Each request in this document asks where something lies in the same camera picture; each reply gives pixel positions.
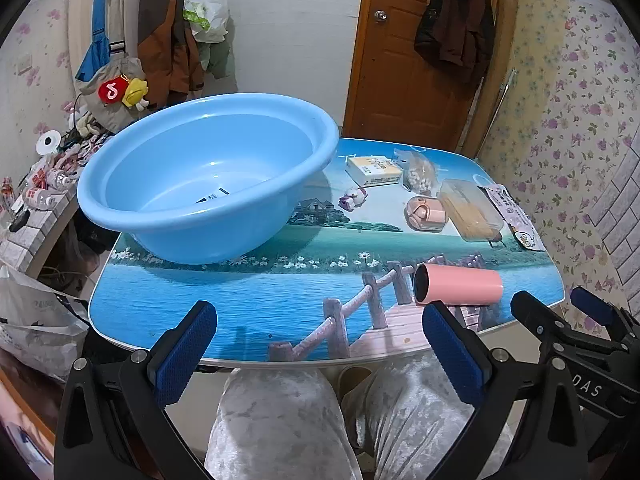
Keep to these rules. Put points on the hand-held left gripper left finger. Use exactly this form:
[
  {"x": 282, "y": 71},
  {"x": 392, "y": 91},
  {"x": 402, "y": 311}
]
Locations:
[{"x": 187, "y": 350}]

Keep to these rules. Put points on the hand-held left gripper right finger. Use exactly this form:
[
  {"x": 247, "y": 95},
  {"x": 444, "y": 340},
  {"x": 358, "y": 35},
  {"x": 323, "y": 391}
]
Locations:
[{"x": 450, "y": 350}]

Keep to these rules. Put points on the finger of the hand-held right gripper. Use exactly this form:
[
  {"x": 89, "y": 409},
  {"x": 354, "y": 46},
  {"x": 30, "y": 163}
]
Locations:
[
  {"x": 537, "y": 317},
  {"x": 592, "y": 302}
]

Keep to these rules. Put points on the pink lint roller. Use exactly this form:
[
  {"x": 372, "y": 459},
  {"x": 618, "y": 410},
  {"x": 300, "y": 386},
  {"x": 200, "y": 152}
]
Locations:
[{"x": 465, "y": 285}]

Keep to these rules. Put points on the pink wet wipes packet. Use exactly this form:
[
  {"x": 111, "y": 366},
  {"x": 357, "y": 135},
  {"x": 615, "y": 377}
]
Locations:
[{"x": 515, "y": 217}]

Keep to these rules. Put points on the clear toothpick box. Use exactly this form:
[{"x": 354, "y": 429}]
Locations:
[{"x": 470, "y": 210}]

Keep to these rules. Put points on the pink plastic holder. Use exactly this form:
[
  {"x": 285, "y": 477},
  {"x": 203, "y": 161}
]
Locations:
[{"x": 424, "y": 212}]

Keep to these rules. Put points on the small pink toy figure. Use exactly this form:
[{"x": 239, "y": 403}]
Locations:
[{"x": 352, "y": 199}]

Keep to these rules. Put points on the cotton swab bag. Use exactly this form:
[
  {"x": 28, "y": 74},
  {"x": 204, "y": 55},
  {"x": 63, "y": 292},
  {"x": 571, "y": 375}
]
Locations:
[{"x": 417, "y": 172}]

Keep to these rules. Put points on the blue plastic basin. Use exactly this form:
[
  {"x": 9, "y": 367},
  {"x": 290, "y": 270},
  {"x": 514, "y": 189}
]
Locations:
[{"x": 200, "y": 160}]

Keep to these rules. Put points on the yellow white tissue packet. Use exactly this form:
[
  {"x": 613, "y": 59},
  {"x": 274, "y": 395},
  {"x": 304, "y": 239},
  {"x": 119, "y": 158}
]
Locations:
[{"x": 372, "y": 170}]

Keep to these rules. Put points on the blue grey shoulder bag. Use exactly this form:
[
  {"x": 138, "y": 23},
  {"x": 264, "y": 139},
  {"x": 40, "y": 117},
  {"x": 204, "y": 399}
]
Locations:
[{"x": 100, "y": 45}]

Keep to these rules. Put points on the person's right leg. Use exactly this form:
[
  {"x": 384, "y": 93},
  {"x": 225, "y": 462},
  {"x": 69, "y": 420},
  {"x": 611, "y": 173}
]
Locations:
[{"x": 415, "y": 410}]

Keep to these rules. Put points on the person's leg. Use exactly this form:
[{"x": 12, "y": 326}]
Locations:
[
  {"x": 280, "y": 425},
  {"x": 415, "y": 410}
]

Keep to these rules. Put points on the person's left leg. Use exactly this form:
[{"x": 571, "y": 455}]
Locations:
[{"x": 280, "y": 425}]

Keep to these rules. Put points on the crumpled white plastic bag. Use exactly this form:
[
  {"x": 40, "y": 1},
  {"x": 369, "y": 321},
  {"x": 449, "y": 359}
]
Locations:
[{"x": 35, "y": 325}]

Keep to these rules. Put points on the metal pole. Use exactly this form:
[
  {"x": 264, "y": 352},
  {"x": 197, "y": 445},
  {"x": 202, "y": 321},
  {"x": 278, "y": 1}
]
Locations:
[{"x": 495, "y": 105}]

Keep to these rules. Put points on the cluster of red label bottles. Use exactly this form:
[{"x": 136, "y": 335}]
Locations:
[{"x": 50, "y": 180}]

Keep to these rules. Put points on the beige upright board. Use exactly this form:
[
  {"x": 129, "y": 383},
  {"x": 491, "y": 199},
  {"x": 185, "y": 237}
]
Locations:
[{"x": 502, "y": 60}]

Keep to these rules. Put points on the red plush charm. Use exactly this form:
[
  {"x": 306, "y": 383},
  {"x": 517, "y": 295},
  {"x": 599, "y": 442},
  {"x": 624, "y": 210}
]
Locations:
[{"x": 112, "y": 91}]

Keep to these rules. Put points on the brown wooden door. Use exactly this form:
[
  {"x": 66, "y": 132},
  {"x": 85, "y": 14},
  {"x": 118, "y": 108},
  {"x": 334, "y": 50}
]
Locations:
[{"x": 400, "y": 70}]

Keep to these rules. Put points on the pale green hanging jacket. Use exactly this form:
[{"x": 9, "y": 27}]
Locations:
[{"x": 220, "y": 60}]

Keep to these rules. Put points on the dark brown hanging jacket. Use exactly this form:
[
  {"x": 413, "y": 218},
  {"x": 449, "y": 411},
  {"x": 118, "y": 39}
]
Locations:
[{"x": 455, "y": 25}]

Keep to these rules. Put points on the brown orange hanging jacket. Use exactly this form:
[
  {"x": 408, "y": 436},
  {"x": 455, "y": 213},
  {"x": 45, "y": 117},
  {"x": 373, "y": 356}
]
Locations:
[{"x": 162, "y": 45}]

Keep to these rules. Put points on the silver door knob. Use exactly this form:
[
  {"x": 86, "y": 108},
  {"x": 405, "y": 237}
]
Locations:
[{"x": 381, "y": 16}]

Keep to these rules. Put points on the white green plastic bag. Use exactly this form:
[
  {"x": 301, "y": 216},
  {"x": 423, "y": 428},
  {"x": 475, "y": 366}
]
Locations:
[{"x": 205, "y": 7}]

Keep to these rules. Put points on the beige wall switch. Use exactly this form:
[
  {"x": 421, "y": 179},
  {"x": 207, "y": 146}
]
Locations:
[{"x": 23, "y": 64}]

